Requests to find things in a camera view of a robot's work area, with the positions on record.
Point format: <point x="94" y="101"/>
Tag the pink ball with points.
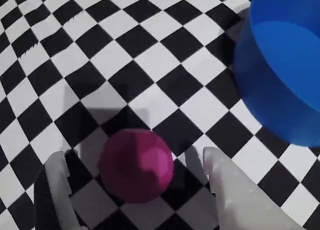
<point x="135" y="165"/>

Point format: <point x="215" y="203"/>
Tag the blue round box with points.
<point x="262" y="90"/>

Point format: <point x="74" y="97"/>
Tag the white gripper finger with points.
<point x="237" y="202"/>
<point x="58" y="185"/>

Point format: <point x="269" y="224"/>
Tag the black white checkered sheet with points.
<point x="160" y="65"/>

